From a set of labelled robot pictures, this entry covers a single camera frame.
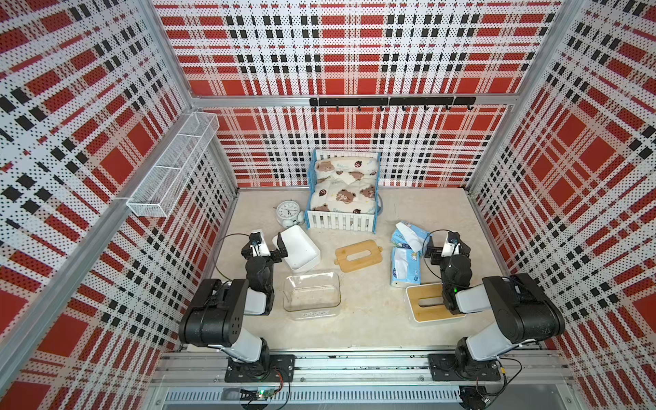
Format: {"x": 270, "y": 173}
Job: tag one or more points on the blue white toy crib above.
{"x": 341, "y": 221}

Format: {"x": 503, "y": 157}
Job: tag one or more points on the green circuit board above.
{"x": 259, "y": 395}

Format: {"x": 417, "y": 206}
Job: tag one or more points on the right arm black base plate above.
{"x": 449, "y": 367}

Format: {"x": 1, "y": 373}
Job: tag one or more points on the aluminium front rail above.
{"x": 531, "y": 379}

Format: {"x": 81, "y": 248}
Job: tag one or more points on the clear plastic tissue box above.
{"x": 312, "y": 295}

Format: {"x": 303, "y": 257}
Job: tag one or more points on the white alarm clock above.
{"x": 289, "y": 213}

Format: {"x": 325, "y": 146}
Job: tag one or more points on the bamboo slotted lid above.
{"x": 358, "y": 256}

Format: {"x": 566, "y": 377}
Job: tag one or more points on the bear print blanket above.
{"x": 339, "y": 197}

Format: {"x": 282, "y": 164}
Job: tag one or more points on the blue soft tissue pack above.
{"x": 405, "y": 268}

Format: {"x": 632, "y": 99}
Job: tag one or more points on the bear print pillow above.
{"x": 347, "y": 169}

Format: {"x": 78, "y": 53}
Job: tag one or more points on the white wire mesh shelf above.
{"x": 163, "y": 185}

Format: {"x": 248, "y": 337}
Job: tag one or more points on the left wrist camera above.
{"x": 258, "y": 244}

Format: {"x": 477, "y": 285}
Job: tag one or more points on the black hook rail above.
{"x": 383, "y": 102}

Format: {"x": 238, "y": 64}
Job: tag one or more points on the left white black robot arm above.
{"x": 215, "y": 317}

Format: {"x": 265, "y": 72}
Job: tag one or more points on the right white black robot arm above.
{"x": 522, "y": 311}

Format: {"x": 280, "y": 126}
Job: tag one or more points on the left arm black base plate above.
{"x": 271, "y": 369}

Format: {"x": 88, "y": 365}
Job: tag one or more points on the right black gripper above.
{"x": 436, "y": 254}

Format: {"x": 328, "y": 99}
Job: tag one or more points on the white tissue box bamboo lid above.
{"x": 427, "y": 306}

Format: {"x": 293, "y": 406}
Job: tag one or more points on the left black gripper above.
{"x": 274, "y": 254}

